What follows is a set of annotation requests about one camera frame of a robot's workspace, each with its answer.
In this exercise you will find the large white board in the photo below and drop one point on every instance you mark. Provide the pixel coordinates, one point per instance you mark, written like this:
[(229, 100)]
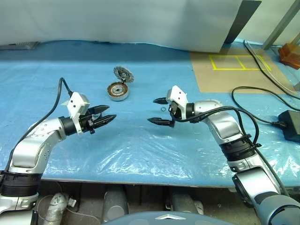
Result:
[(117, 21)]

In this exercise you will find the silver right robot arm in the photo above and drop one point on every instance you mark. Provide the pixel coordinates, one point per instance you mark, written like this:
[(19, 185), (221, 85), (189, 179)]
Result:
[(225, 126)]

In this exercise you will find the silver finned motor rotor cover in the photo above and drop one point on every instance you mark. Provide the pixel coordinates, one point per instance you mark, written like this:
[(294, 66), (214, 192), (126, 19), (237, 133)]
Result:
[(124, 74)]

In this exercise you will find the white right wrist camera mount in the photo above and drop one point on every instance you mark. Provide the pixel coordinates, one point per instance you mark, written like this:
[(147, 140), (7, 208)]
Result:
[(177, 95)]

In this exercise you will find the blue-grey robot torso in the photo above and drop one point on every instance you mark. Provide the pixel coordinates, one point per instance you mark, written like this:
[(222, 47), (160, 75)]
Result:
[(152, 218)]

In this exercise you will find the dark grey rounded shape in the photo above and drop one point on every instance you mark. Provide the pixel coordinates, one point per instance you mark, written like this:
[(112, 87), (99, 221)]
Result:
[(116, 201), (182, 204)]

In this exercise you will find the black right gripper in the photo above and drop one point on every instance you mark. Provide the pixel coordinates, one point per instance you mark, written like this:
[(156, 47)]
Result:
[(174, 112)]

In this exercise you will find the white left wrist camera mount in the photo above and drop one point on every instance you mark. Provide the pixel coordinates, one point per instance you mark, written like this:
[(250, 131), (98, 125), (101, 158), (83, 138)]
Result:
[(76, 103)]

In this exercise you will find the orange-brown wooden block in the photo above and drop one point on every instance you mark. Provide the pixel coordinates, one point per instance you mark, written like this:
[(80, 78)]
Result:
[(289, 55)]

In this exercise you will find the brown cardboard sheet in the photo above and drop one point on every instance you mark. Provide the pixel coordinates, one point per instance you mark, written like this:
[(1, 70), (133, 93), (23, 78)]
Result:
[(211, 79)]

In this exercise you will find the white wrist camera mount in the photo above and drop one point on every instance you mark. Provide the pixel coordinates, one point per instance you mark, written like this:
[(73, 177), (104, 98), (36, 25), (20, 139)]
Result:
[(76, 103), (177, 95)]

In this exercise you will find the clear plastic tube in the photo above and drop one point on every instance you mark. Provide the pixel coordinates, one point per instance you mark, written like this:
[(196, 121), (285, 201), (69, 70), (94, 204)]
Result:
[(274, 75)]

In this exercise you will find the small white connector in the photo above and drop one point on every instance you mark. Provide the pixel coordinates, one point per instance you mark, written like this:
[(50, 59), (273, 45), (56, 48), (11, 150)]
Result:
[(72, 202)]

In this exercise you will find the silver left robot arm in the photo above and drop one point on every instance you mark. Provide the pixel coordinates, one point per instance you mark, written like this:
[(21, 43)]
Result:
[(35, 145)]

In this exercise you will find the black power adapter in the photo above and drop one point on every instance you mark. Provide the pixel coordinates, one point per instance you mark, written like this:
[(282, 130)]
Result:
[(291, 126)]

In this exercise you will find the grey metal post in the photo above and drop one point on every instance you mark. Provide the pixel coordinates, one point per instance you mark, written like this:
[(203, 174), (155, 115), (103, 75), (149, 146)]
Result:
[(279, 25)]

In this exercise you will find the blue plastic table sheet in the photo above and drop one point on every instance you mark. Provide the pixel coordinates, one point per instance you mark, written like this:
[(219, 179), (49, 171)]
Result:
[(117, 150)]

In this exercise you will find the white rounded shape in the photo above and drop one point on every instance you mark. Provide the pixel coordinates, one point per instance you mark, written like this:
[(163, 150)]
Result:
[(199, 207)]

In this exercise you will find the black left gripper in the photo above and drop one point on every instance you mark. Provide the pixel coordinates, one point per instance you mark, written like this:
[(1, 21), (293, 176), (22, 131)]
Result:
[(86, 123)]

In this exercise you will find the grey rounded shape with cross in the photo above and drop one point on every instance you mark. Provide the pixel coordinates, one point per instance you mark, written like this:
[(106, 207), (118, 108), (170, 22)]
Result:
[(55, 206)]

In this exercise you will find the motor stator with copper windings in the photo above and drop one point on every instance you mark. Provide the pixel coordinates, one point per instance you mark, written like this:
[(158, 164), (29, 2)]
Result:
[(118, 92)]

